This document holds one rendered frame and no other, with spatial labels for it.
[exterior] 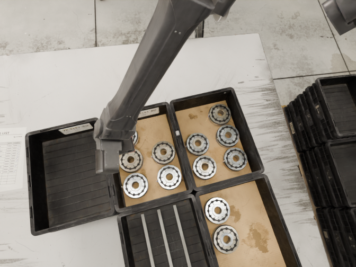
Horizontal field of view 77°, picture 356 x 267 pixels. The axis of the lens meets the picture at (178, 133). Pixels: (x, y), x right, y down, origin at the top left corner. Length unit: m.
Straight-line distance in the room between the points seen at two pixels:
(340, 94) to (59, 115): 1.77
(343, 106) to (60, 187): 1.74
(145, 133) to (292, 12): 2.31
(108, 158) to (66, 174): 0.53
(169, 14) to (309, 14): 2.75
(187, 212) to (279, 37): 2.12
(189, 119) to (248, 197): 0.43
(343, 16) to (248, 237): 0.82
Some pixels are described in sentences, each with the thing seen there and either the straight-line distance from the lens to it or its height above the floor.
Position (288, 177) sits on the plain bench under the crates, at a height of 0.70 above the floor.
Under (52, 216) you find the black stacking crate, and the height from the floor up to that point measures 0.83.
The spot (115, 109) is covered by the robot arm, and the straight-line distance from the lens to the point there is 0.47.
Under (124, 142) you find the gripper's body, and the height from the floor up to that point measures 1.15.
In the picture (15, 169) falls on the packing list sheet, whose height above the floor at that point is 0.70.
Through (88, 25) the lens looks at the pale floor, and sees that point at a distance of 2.62.
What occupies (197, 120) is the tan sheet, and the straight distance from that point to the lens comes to 1.05.
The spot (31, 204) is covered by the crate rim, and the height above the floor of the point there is 0.93.
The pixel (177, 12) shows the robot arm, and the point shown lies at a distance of 0.32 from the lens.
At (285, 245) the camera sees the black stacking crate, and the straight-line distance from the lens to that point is 1.02.
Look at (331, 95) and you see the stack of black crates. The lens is 1.85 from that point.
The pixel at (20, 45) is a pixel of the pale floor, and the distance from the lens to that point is 2.73.
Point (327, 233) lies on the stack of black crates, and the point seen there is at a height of 0.20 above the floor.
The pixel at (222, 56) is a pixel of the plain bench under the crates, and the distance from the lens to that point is 1.42.
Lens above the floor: 1.80
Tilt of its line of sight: 72 degrees down
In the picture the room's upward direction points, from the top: 7 degrees clockwise
